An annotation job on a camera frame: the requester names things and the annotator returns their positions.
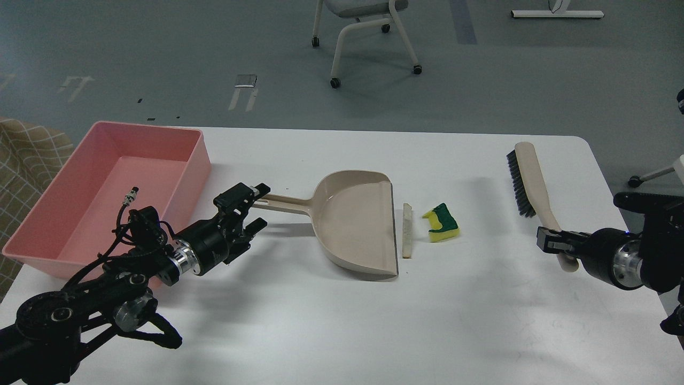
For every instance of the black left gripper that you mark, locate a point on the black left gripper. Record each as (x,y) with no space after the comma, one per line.
(223,238)

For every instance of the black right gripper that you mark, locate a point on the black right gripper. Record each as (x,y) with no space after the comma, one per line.
(610,255)

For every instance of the beige hand brush black bristles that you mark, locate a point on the beige hand brush black bristles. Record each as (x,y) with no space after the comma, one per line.
(531,195)

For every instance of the yellow green sponge piece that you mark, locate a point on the yellow green sponge piece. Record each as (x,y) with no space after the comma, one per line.
(443,226)

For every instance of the beige plastic dustpan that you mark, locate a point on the beige plastic dustpan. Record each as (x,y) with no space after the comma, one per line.
(353,218)

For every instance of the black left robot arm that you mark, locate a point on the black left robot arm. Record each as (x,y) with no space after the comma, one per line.
(55,331)

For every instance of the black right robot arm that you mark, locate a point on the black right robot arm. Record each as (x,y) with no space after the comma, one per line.
(661,236)

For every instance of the pink plastic bin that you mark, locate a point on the pink plastic bin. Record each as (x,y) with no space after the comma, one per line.
(74,218)

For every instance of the white chair base right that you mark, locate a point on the white chair base right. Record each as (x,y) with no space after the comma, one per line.
(676,167)

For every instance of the beige checkered cloth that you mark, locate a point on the beige checkered cloth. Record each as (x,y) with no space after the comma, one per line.
(31,157)

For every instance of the white desk foot bar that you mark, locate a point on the white desk foot bar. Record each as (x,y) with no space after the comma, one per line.
(557,10)

